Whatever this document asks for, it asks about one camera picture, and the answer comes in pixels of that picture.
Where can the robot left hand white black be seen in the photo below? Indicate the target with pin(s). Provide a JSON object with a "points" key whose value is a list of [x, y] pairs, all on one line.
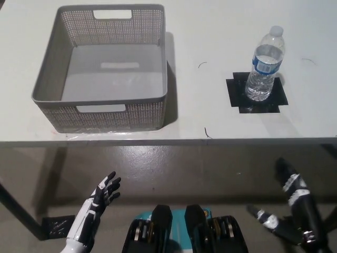
{"points": [[98, 196]]}

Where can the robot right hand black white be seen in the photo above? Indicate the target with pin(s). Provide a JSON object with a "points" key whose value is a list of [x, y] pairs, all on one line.
{"points": [[306, 208]]}

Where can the clear plastic water bottle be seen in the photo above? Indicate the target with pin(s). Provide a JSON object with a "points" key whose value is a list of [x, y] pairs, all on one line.
{"points": [[262, 76]]}

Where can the black teal robot legs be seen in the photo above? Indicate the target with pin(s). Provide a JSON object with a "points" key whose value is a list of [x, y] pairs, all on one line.
{"points": [[163, 229]]}

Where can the black table leg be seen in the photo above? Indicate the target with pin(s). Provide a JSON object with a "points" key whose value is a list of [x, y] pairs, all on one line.
{"points": [[23, 210]]}

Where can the black tape patch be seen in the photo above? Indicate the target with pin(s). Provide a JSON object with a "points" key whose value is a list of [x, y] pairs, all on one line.
{"points": [[279, 95]]}

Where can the gray perforated plastic basket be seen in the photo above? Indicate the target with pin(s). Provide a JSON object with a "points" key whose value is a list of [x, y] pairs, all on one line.
{"points": [[113, 76]]}

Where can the black table frame bar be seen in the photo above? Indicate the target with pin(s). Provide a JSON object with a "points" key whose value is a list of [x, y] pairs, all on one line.
{"points": [[330, 149]]}

